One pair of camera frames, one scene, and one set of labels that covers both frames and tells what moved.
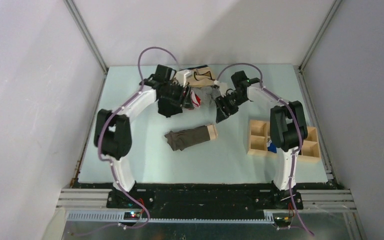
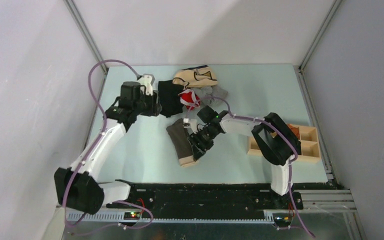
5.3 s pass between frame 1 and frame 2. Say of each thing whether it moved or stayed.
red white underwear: stayed
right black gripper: moved
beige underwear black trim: stayed
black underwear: stayed
